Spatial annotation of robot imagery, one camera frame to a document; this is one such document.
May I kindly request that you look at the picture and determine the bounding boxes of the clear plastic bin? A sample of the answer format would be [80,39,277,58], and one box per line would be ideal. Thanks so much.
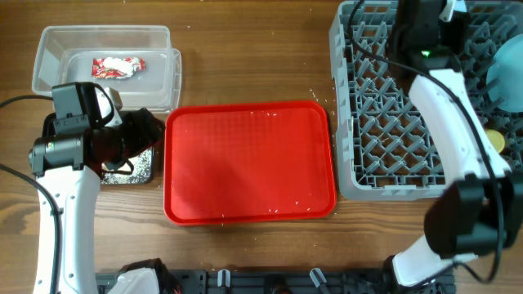
[32,25,182,114]

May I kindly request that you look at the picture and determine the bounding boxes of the yellow plastic cup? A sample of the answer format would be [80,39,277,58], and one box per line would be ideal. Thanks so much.
[485,129,506,154]

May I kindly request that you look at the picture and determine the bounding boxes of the black waste tray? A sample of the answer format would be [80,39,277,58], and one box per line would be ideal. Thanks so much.
[29,109,164,189]

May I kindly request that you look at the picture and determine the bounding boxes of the black mounting rail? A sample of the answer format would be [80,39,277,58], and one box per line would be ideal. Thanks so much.
[96,261,457,294]

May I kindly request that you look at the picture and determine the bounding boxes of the red serving tray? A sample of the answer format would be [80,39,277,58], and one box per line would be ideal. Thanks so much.
[163,100,337,226]

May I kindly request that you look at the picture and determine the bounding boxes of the grey dishwasher rack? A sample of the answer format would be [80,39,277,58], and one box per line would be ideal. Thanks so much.
[329,1,522,201]

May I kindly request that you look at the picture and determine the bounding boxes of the red snack wrapper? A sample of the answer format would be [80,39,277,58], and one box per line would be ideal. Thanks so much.
[92,57,146,79]

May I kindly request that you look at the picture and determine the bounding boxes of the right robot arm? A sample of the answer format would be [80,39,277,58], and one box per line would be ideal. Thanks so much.
[386,0,522,289]

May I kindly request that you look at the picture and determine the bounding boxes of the spilled white rice pile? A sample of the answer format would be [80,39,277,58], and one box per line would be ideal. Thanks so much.
[101,148,154,185]

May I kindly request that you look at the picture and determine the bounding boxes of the light blue plate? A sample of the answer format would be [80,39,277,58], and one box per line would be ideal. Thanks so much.
[486,34,522,113]

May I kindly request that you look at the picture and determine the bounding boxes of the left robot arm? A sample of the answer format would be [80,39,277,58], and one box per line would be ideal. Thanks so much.
[29,109,165,293]

